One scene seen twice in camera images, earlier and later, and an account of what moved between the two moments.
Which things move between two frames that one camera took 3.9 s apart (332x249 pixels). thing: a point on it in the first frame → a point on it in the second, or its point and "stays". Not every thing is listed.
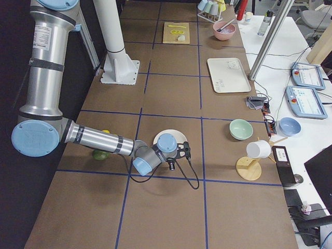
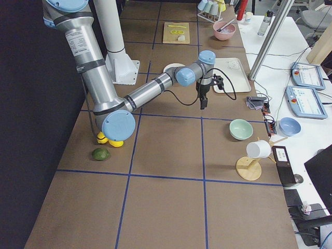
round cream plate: x=179 y=137 → x=173 y=65
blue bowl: x=289 y=126 stays
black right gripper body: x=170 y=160 → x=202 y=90
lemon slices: x=174 y=31 stays
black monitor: x=319 y=168 stays
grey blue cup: x=214 y=9 stays
